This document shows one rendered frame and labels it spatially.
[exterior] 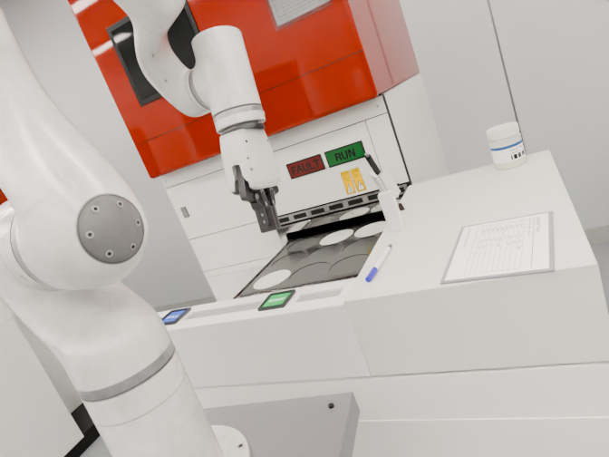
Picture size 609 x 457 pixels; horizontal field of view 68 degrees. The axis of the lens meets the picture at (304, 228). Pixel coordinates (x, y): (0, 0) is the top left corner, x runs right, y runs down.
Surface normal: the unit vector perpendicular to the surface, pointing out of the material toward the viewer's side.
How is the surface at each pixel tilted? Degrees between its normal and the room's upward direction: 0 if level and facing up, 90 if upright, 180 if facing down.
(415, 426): 90
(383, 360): 90
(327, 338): 90
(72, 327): 35
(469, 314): 90
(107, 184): 65
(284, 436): 3
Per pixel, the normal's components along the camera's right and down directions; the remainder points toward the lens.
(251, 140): 0.79, -0.20
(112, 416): -0.09, 0.30
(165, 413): 0.68, -0.02
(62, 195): 0.45, -0.40
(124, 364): 0.51, 0.06
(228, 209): -0.37, 0.37
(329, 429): -0.31, -0.91
